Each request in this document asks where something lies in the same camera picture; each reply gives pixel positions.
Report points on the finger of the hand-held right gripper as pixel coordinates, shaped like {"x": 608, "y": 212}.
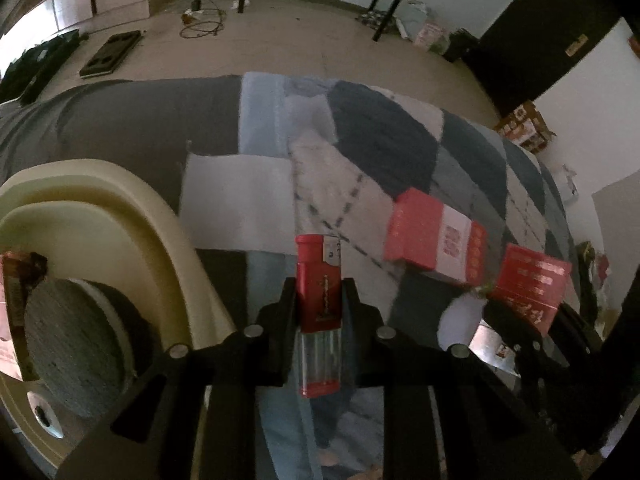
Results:
{"x": 575, "y": 330}
{"x": 505, "y": 317}

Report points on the blue white checkered blanket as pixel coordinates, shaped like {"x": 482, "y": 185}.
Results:
{"x": 380, "y": 125}

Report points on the dark door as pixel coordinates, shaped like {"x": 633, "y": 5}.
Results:
{"x": 540, "y": 20}

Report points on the pink bag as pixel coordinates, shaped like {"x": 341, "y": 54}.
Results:
{"x": 430, "y": 36}

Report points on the white tape roll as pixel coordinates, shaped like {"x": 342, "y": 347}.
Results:
{"x": 44, "y": 414}

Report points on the printed cardboard box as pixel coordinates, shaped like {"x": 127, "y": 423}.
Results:
{"x": 522, "y": 125}

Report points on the white board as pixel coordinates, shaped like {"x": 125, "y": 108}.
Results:
{"x": 617, "y": 220}

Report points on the red clear lighter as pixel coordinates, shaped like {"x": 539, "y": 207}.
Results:
{"x": 320, "y": 305}

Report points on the black foam tray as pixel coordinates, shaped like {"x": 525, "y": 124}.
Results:
{"x": 112, "y": 52}

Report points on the camouflage cloth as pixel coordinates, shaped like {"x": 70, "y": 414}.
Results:
{"x": 375, "y": 19}

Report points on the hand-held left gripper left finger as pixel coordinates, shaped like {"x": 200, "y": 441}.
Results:
{"x": 282, "y": 330}

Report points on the round black white sponge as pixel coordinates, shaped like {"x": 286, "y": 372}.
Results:
{"x": 75, "y": 340}

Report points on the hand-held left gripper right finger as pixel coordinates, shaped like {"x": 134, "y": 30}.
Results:
{"x": 352, "y": 330}

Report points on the black bag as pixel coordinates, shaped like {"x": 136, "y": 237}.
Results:
{"x": 460, "y": 45}

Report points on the cream plastic basin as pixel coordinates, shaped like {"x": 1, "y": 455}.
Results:
{"x": 115, "y": 220}

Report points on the glossy pink printed box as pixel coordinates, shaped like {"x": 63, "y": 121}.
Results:
{"x": 492, "y": 345}

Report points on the small red box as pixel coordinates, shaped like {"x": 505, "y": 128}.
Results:
{"x": 530, "y": 280}

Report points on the large red box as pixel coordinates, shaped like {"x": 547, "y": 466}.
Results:
{"x": 420, "y": 230}

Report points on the large black case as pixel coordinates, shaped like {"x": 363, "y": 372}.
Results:
{"x": 40, "y": 60}

